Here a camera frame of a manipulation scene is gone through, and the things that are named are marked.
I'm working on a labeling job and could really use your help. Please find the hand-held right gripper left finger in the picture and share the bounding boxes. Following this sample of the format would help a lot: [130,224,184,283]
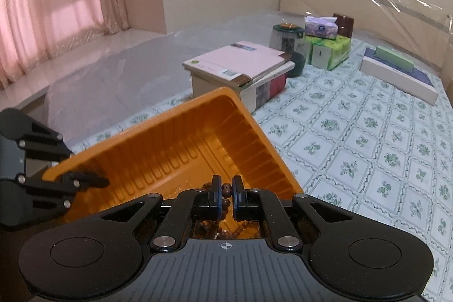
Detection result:
[97,175,224,253]

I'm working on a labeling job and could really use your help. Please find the green flat box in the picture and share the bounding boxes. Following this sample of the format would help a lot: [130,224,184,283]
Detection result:
[374,45,415,73]

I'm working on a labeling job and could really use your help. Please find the dark green cup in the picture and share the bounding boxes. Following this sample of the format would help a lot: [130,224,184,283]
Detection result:
[287,52,306,78]

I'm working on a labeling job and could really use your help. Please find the brown bead necklace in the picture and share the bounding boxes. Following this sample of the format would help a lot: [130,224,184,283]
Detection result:
[193,182,264,239]

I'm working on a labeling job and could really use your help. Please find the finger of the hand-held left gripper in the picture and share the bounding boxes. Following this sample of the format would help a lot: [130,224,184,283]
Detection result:
[16,171,110,224]
[19,117,76,161]

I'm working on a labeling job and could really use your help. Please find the purple white tissue pack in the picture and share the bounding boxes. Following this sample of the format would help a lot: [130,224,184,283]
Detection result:
[304,15,338,40]

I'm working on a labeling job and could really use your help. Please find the long white blue box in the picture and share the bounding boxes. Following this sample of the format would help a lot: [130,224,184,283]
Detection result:
[360,46,440,106]

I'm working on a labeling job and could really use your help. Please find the brown box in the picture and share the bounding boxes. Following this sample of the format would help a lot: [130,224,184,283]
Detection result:
[333,14,354,39]

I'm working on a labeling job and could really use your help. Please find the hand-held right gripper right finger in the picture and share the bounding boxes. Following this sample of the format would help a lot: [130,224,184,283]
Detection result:
[232,175,355,253]

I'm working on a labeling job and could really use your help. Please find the orange plastic tray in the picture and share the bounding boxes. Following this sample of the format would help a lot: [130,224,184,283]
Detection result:
[42,87,305,239]

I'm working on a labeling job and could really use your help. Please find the green lidded glass jar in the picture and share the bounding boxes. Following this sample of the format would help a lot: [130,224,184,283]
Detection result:
[272,22,305,53]

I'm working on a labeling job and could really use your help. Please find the floral green white tablecloth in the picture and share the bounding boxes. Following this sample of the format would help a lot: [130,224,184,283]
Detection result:
[71,37,453,299]

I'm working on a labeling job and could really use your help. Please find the pink cover book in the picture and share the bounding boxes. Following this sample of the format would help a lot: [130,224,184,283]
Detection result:
[182,41,295,87]

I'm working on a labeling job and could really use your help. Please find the green tissue pack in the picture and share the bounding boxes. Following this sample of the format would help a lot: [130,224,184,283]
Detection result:
[305,35,352,71]

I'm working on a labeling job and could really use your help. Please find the thick white book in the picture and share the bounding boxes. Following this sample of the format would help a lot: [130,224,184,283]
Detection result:
[191,67,288,112]

